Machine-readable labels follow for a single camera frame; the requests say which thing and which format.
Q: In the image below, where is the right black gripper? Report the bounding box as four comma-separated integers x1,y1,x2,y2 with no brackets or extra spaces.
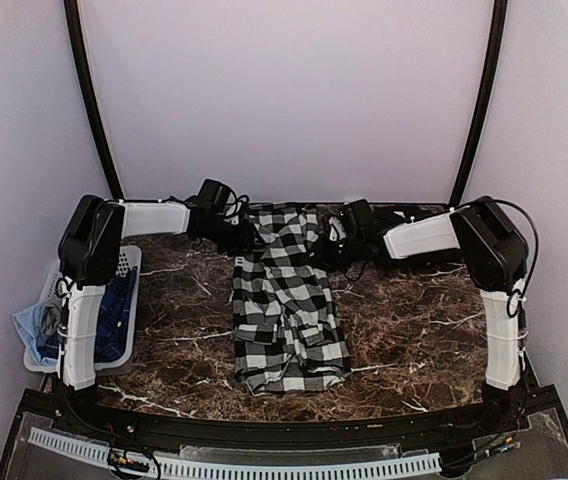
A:
301,232,363,273

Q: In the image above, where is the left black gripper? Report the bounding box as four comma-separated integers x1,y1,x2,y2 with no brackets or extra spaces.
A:
200,216,267,256

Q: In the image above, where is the black white plaid shirt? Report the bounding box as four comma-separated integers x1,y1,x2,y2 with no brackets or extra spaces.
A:
232,204,351,396

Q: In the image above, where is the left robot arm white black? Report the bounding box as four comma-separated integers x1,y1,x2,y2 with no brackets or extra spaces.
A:
56,179,262,390

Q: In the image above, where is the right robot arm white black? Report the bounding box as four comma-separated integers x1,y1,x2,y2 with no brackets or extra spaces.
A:
306,196,539,391

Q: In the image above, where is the folded black shirt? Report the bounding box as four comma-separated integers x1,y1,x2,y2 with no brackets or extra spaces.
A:
373,205,463,268

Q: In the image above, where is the blue plaid shirt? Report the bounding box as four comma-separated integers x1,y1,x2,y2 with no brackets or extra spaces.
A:
38,268,137,366

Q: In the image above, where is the grey plastic laundry basket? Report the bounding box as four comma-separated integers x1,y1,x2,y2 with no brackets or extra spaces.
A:
13,245,142,389

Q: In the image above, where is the grey shirt in basket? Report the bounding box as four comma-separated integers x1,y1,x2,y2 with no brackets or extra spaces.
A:
40,304,61,341

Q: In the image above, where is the light blue shirt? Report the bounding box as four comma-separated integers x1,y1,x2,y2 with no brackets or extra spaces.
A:
12,303,46,364

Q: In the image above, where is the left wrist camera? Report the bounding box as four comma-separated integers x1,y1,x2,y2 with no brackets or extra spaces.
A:
223,194,250,225

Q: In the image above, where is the right black frame post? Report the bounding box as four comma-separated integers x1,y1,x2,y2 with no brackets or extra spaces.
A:
448,0,508,207

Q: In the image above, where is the black frame post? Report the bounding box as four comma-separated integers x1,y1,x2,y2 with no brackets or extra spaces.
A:
448,0,508,207
63,0,125,199

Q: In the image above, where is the grey slotted cable duct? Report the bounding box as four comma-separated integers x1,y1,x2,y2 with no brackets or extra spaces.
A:
27,427,441,479

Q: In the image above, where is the black front rail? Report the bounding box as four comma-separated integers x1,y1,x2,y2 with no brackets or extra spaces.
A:
18,384,560,454

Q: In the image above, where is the left black frame post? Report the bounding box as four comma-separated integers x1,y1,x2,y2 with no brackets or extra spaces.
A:
63,0,125,199

